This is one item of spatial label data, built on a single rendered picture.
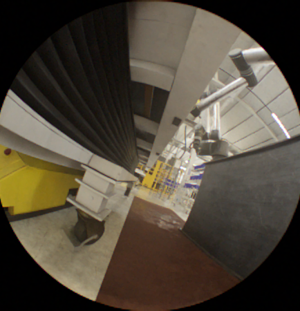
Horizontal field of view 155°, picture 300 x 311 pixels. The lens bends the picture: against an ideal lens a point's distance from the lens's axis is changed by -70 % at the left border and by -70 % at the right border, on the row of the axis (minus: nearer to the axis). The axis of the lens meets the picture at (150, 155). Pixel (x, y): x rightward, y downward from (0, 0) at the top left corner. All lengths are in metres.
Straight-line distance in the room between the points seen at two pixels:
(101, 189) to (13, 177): 0.34
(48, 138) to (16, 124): 0.08
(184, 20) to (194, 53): 0.13
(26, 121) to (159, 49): 0.44
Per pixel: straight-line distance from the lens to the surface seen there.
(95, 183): 0.42
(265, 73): 11.21
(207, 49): 0.38
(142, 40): 0.49
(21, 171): 0.46
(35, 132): 0.24
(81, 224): 0.53
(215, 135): 1.42
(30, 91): 0.23
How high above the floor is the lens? 0.41
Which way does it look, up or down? 14 degrees up
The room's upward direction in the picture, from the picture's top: 23 degrees clockwise
